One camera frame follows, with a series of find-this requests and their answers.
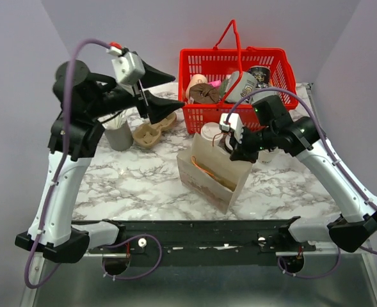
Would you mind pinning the grey printed cup in basket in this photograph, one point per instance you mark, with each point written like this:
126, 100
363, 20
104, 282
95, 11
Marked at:
245, 86

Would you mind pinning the grey pouch in basket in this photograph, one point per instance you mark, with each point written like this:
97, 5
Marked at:
262, 96

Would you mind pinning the stack of white paper cups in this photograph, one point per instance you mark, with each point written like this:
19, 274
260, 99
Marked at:
266, 156

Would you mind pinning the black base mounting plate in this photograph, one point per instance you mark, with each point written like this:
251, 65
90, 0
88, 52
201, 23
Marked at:
209, 242

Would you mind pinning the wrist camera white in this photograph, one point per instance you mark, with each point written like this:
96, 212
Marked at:
128, 66
232, 123

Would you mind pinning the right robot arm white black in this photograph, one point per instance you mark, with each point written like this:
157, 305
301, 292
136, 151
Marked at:
305, 140

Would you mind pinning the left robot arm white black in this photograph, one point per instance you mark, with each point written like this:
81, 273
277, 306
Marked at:
72, 145

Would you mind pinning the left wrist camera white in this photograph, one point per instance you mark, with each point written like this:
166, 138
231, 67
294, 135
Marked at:
128, 66

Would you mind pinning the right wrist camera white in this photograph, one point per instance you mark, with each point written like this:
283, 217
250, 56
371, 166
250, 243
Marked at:
232, 123

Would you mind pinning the beige cup in basket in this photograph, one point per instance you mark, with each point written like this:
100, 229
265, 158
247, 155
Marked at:
196, 79

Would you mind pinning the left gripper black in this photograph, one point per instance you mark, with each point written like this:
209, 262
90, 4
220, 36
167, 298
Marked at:
157, 107

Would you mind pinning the stack of white lids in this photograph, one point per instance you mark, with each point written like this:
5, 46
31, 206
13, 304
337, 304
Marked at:
229, 144

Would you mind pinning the black printed cup in basket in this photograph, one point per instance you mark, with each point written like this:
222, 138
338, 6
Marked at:
261, 75

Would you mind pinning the single white paper cup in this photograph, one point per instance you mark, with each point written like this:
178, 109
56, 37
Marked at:
211, 132

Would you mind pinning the grey felt straw holder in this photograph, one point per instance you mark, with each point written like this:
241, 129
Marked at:
120, 139

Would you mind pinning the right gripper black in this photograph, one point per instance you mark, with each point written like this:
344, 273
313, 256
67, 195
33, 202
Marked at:
242, 153

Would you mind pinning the white paper takeout bag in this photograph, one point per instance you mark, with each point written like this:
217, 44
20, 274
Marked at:
207, 169

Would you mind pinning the brown fabric scrunchie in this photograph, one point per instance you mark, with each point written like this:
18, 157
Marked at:
203, 93

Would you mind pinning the brown cardboard cup carrier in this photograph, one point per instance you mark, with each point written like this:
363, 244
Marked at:
148, 135

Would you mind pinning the aluminium rail frame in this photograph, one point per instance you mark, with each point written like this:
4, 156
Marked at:
326, 279

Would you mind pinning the pink item in basket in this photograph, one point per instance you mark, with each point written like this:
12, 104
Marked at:
215, 84

